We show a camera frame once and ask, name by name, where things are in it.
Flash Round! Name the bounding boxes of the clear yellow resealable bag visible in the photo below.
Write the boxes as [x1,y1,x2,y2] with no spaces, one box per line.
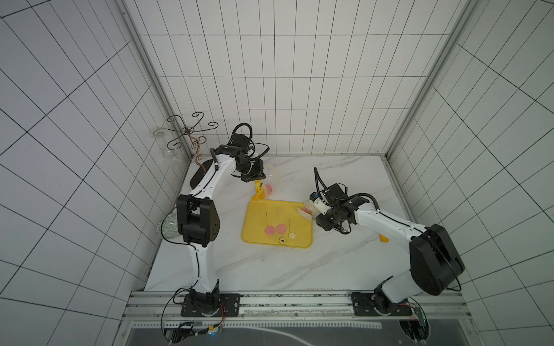
[251,165,281,201]

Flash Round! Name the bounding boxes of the white metal tongs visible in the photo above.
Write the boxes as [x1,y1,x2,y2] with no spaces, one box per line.
[297,200,351,235]

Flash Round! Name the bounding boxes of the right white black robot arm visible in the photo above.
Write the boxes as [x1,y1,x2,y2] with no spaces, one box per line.
[310,193,465,317]

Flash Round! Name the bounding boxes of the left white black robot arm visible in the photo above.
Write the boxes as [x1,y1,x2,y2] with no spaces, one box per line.
[176,145,265,315]

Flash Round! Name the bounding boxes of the yellow plastic tray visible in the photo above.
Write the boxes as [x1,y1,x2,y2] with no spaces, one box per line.
[241,200,313,249]

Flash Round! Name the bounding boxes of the metal cup hanger stand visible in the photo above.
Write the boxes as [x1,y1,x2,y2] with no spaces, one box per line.
[167,111,219,188]

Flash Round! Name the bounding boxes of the clear glass cup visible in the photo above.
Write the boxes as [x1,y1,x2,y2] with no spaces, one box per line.
[151,128,182,164]

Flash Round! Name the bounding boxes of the green patterned glass bowl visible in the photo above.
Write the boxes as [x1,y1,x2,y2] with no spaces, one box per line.
[157,213,180,240]

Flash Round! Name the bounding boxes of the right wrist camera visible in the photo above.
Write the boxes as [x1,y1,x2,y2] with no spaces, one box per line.
[323,183,349,203]

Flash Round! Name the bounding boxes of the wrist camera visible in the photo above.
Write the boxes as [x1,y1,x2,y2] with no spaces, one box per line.
[323,183,349,203]
[227,133,250,151]

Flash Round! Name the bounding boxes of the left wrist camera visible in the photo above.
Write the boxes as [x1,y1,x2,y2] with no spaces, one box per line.
[227,133,250,151]

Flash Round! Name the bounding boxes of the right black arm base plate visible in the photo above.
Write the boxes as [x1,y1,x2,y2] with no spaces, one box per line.
[350,277,413,317]

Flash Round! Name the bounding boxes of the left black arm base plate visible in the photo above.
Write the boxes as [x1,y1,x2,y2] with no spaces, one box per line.
[180,292,241,318]

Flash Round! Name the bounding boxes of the aluminium mounting rail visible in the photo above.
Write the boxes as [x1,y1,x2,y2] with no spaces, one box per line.
[123,291,470,324]

